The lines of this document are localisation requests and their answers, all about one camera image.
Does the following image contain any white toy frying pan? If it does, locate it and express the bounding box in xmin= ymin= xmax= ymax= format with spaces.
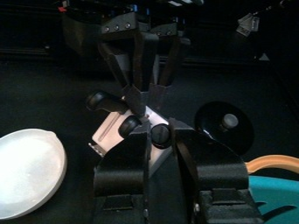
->
xmin=0 ymin=128 xmax=69 ymax=221

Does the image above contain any black lid with grey knob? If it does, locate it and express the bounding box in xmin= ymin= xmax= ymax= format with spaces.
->
xmin=193 ymin=101 xmax=256 ymax=156

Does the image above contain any white toy knife block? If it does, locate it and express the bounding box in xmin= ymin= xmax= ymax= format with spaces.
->
xmin=89 ymin=103 xmax=174 ymax=176

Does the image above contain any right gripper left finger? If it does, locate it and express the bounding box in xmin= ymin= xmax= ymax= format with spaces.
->
xmin=93 ymin=117 xmax=154 ymax=224

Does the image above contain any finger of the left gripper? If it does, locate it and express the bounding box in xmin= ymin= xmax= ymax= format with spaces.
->
xmin=98 ymin=31 xmax=161 ymax=116
xmin=147 ymin=38 xmax=193 ymax=111

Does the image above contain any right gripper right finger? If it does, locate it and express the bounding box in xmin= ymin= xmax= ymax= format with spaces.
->
xmin=167 ymin=117 xmax=268 ymax=224

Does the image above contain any teal basket with orange handle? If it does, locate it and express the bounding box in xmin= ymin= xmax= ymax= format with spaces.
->
xmin=245 ymin=154 xmax=299 ymax=224

